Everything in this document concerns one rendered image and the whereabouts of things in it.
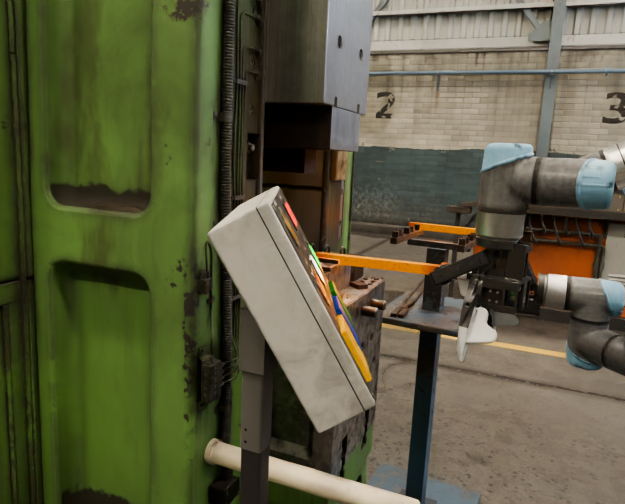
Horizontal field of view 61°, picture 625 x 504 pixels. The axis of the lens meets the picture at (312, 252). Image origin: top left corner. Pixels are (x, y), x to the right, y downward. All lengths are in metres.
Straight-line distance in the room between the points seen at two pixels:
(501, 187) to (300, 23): 0.58
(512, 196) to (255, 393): 0.50
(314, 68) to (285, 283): 0.68
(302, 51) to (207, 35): 0.25
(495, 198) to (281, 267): 0.41
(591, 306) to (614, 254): 3.62
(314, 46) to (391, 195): 7.96
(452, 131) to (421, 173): 0.81
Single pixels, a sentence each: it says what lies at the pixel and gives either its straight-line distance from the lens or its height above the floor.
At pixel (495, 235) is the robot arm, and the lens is 0.90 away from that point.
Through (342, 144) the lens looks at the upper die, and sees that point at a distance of 1.30.
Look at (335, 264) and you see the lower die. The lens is 1.34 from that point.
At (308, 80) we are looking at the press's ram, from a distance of 1.21.
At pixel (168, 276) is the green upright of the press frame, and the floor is 1.01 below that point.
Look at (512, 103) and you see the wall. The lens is 8.90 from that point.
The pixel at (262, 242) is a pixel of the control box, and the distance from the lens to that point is 0.61.
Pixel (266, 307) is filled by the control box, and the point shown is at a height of 1.08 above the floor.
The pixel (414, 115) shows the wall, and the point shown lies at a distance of 9.06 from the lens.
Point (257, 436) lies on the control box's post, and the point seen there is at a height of 0.83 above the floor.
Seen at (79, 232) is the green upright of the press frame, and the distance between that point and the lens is 1.22.
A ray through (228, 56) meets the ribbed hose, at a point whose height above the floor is 1.43.
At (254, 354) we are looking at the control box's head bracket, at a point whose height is 0.96.
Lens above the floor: 1.25
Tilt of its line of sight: 10 degrees down
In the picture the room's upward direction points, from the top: 3 degrees clockwise
